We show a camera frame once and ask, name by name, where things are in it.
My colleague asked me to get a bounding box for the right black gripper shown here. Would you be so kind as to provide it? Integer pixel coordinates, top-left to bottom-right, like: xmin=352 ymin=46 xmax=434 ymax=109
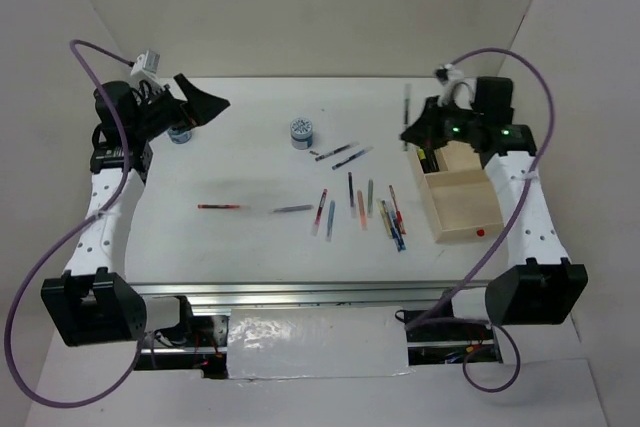
xmin=402 ymin=94 xmax=483 ymax=150

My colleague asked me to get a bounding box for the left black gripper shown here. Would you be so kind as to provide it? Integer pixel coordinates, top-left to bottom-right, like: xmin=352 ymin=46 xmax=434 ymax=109
xmin=134 ymin=74 xmax=230 ymax=142

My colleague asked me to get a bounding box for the yellow highlighter marker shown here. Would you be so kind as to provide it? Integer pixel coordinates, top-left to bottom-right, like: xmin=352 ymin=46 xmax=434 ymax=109
xmin=417 ymin=148 xmax=433 ymax=174

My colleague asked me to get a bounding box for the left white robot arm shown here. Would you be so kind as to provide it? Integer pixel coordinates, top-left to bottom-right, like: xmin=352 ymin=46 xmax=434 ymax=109
xmin=41 ymin=74 xmax=230 ymax=347

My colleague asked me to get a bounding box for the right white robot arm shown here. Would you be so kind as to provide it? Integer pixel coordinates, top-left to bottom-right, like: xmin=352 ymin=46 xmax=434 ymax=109
xmin=401 ymin=72 xmax=588 ymax=326

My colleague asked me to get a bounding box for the left blue round jar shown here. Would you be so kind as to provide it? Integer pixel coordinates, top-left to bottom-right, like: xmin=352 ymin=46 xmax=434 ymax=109
xmin=167 ymin=127 xmax=192 ymax=145

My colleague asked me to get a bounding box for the blue clear-cap pen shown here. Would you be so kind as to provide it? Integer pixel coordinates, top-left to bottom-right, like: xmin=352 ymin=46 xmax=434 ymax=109
xmin=331 ymin=146 xmax=373 ymax=171

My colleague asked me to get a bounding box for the beige divided organizer tray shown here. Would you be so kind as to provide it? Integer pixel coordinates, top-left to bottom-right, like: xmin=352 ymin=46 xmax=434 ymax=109
xmin=407 ymin=141 xmax=503 ymax=243

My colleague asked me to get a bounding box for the olive green clear pen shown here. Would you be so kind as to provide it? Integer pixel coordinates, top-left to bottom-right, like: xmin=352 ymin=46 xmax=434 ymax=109
xmin=366 ymin=178 xmax=374 ymax=218

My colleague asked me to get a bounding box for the black clear-cap pen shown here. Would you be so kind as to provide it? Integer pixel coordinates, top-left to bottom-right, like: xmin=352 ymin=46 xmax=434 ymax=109
xmin=314 ymin=142 xmax=359 ymax=162

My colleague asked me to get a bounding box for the red gel pen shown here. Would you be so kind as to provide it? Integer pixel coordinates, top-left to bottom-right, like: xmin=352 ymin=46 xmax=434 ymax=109
xmin=389 ymin=184 xmax=406 ymax=235

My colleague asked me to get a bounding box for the red clear-cap pen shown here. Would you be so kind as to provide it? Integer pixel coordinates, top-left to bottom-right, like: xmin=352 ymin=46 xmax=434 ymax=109
xmin=197 ymin=204 xmax=250 ymax=210

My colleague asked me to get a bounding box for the violet clear-cap pen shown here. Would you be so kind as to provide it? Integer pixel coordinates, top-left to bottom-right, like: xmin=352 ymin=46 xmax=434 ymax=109
xmin=348 ymin=171 xmax=356 ymax=218

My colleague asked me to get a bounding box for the yellow clear pen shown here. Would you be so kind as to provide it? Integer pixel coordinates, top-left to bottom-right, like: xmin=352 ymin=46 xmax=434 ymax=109
xmin=377 ymin=199 xmax=394 ymax=239

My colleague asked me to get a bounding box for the dark blue gel pen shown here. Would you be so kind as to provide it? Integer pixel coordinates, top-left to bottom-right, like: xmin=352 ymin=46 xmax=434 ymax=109
xmin=381 ymin=200 xmax=402 ymax=252

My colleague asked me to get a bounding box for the magenta clear-cap pen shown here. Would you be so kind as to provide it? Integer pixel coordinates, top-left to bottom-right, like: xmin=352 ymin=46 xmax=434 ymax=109
xmin=311 ymin=188 xmax=328 ymax=236

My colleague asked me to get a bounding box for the light blue clear pen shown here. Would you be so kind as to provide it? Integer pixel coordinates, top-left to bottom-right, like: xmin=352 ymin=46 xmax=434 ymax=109
xmin=325 ymin=200 xmax=336 ymax=242

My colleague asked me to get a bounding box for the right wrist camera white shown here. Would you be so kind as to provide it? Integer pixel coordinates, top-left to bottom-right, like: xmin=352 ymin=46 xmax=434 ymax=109
xmin=434 ymin=64 xmax=475 ymax=106

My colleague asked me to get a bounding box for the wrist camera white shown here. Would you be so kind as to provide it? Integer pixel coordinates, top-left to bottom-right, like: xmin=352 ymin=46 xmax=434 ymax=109
xmin=434 ymin=64 xmax=475 ymax=106
xmin=130 ymin=49 xmax=163 ymax=91

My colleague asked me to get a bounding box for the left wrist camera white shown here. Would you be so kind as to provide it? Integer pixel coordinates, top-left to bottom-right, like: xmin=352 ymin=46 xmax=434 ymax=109
xmin=130 ymin=49 xmax=163 ymax=91

